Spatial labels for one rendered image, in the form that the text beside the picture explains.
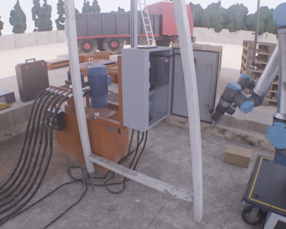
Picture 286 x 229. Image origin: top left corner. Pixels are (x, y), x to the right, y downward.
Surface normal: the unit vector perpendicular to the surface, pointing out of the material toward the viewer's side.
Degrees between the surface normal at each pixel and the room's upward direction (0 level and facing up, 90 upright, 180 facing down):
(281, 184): 0
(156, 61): 90
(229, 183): 0
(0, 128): 90
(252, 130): 89
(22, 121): 90
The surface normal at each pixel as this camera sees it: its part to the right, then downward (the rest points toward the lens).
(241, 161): -0.51, 0.32
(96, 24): 0.39, 0.35
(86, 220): 0.00, -0.92
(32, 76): 0.83, 0.22
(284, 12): -0.88, 0.05
